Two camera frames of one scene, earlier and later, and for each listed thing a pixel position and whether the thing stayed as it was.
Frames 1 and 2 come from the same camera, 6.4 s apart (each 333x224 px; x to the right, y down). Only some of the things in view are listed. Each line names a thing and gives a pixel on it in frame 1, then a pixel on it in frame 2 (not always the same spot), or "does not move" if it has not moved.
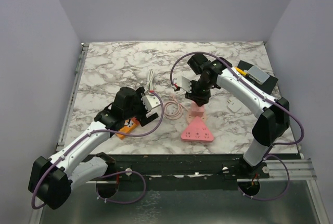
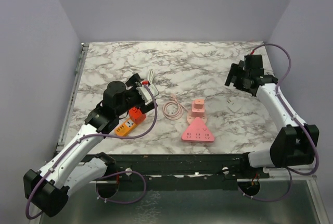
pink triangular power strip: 197,131 does not move
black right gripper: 199,99 → 238,71
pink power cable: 179,106 does not move
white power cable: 150,78 does not move
